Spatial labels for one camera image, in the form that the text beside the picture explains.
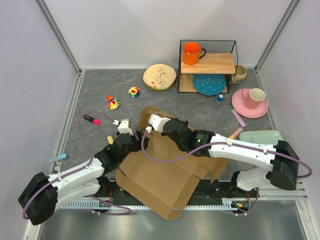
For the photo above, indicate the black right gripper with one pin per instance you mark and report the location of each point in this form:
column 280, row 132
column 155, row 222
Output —
column 185, row 123

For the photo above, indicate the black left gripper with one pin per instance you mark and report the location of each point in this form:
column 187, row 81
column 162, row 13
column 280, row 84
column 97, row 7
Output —
column 135, row 148

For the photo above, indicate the brown cardboard box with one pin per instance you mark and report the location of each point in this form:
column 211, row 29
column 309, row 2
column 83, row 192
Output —
column 164, row 186

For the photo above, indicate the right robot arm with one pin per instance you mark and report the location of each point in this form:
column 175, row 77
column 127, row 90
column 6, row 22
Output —
column 275, row 165

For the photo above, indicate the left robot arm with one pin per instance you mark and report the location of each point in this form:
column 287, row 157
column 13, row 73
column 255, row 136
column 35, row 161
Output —
column 45, row 194

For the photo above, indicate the rainbow flower plush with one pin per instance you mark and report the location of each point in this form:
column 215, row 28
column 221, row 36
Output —
column 134, row 92

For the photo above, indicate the pink black highlighter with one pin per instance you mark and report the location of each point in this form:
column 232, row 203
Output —
column 92, row 119

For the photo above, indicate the small orange toy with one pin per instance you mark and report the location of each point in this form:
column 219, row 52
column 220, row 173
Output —
column 109, row 98

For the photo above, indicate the peach highlighter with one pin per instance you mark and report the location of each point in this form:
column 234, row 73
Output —
column 236, row 133

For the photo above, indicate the blue small bottle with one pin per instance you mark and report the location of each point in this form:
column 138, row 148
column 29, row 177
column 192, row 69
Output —
column 220, row 98

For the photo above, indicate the blue dotted plate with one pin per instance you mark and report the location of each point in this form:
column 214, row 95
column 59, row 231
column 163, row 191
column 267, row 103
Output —
column 209, row 84

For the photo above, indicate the cream bird plate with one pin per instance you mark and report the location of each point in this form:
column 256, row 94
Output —
column 159, row 77

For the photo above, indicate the pink saucer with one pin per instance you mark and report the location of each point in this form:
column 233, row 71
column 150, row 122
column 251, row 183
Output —
column 238, row 104

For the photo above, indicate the pink cup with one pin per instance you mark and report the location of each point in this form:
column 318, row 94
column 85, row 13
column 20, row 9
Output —
column 253, row 97

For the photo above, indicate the light blue highlighter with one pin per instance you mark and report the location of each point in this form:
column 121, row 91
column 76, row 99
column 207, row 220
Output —
column 58, row 158

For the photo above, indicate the mint green square plate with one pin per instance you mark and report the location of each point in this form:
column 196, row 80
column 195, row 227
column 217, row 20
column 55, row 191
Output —
column 265, row 137

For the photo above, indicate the beige ceramic cup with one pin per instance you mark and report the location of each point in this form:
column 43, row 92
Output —
column 240, row 74

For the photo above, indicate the orange mug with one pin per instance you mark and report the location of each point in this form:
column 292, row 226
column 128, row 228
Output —
column 192, row 52

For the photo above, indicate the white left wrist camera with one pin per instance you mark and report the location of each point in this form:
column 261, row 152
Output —
column 124, row 127

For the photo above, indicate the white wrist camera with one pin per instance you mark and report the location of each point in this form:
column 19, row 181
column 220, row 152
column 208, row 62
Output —
column 157, row 122
column 124, row 127

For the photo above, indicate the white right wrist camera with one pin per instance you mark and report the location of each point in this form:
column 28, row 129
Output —
column 157, row 122

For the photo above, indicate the yellow flower keychain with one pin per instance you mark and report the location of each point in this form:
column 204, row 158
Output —
column 112, row 105

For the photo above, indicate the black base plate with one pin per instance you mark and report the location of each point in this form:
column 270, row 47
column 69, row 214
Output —
column 205, row 189

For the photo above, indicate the grey cable duct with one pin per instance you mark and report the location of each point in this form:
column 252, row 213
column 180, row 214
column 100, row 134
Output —
column 92, row 204

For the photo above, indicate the black wire wooden shelf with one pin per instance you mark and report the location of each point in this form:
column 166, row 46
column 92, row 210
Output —
column 217, row 57

